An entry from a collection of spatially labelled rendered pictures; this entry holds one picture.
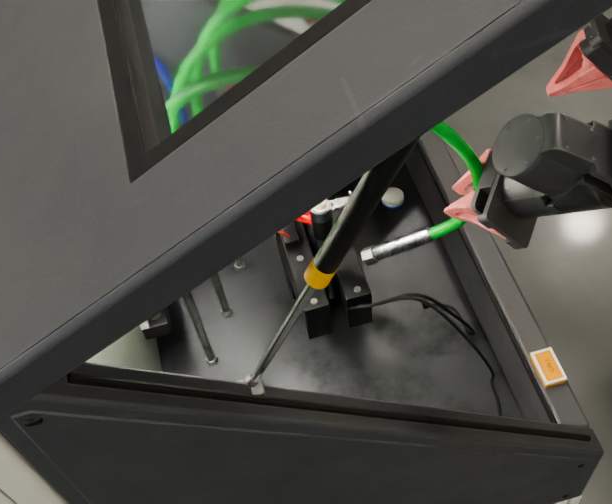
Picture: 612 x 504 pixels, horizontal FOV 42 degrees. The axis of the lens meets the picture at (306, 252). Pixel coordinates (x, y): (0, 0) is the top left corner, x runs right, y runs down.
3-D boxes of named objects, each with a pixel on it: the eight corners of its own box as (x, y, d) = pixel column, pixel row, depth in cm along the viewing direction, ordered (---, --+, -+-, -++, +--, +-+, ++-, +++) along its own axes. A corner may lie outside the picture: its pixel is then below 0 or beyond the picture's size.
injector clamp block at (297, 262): (374, 345, 126) (372, 292, 113) (312, 362, 125) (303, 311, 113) (316, 187, 146) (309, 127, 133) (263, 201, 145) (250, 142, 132)
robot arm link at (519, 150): (700, 201, 66) (689, 110, 69) (613, 156, 60) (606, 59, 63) (578, 240, 76) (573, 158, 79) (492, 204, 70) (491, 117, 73)
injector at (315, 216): (356, 295, 120) (349, 206, 103) (324, 304, 119) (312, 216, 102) (350, 280, 121) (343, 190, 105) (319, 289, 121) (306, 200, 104)
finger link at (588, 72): (531, 64, 99) (597, 15, 93) (566, 92, 103) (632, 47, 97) (540, 102, 95) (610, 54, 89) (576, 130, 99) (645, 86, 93)
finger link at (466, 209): (419, 215, 86) (484, 205, 79) (441, 159, 89) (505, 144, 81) (461, 245, 89) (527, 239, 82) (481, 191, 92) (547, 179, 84)
